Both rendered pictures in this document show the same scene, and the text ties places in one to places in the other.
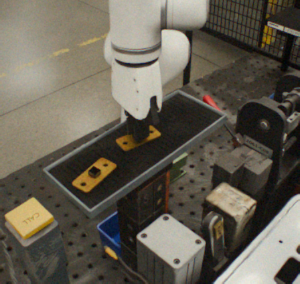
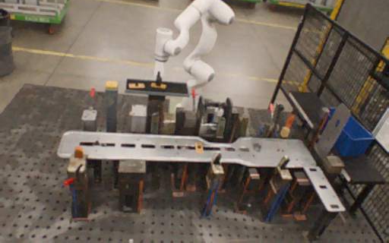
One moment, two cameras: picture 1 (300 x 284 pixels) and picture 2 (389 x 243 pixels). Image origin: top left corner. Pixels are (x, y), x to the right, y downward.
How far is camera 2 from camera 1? 1.21 m
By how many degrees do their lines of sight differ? 25
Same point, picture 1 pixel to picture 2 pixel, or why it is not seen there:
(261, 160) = (193, 116)
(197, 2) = (171, 47)
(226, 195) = (169, 115)
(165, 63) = (198, 76)
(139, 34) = (158, 50)
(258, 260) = (163, 139)
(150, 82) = (158, 66)
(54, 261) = (112, 102)
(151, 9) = (161, 45)
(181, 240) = (140, 112)
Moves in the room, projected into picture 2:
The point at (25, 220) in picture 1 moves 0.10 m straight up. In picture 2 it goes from (109, 83) to (109, 68)
